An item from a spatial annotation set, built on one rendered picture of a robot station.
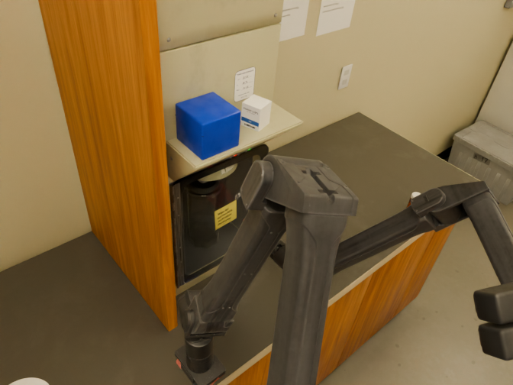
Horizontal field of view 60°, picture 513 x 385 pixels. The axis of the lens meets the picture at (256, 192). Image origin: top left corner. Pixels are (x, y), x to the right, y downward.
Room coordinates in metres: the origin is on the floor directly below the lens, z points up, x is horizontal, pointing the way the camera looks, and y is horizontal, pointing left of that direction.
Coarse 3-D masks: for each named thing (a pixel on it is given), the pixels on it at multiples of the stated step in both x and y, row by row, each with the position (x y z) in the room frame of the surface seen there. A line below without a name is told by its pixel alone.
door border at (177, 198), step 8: (176, 184) 0.81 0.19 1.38; (176, 192) 0.81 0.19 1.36; (176, 200) 0.80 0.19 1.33; (176, 208) 0.80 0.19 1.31; (176, 216) 0.80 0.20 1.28; (176, 224) 0.80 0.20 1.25; (176, 232) 0.80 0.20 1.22; (176, 240) 0.80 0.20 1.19; (176, 256) 0.79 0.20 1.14; (176, 280) 0.79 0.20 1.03
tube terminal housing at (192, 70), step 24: (192, 48) 0.86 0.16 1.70; (216, 48) 0.90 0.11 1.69; (240, 48) 0.94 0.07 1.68; (264, 48) 0.99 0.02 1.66; (168, 72) 0.81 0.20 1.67; (192, 72) 0.86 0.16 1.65; (216, 72) 0.90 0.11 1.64; (264, 72) 1.00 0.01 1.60; (168, 96) 0.81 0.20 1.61; (192, 96) 0.85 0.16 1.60; (264, 96) 1.00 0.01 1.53; (168, 120) 0.81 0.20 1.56
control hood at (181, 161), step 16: (272, 112) 0.97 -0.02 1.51; (288, 112) 0.98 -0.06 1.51; (240, 128) 0.88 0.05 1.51; (272, 128) 0.90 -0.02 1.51; (288, 128) 0.91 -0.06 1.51; (176, 144) 0.79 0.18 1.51; (240, 144) 0.82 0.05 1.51; (256, 144) 0.84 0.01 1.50; (176, 160) 0.77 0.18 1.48; (192, 160) 0.74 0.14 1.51; (208, 160) 0.75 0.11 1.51; (176, 176) 0.77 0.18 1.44
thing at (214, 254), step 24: (264, 144) 1.00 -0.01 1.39; (216, 168) 0.89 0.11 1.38; (240, 168) 0.94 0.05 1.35; (192, 192) 0.84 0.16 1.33; (216, 192) 0.89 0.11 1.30; (240, 192) 0.95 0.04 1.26; (192, 216) 0.84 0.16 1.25; (240, 216) 0.95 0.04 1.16; (192, 240) 0.84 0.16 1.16; (216, 240) 0.89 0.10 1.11; (192, 264) 0.83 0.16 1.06; (216, 264) 0.89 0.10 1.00
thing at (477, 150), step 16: (464, 128) 3.05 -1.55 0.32; (480, 128) 3.07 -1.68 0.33; (496, 128) 3.10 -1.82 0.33; (464, 144) 2.87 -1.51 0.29; (480, 144) 2.84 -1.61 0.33; (496, 144) 2.86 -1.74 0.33; (512, 144) 2.88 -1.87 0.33; (448, 160) 2.94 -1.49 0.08; (464, 160) 2.85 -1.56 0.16; (480, 160) 2.77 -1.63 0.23; (496, 160) 2.68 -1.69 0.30; (512, 160) 2.67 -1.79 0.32; (480, 176) 2.74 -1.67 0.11; (496, 176) 2.66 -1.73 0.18; (512, 176) 2.58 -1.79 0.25; (496, 192) 2.63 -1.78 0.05; (512, 192) 2.55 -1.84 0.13
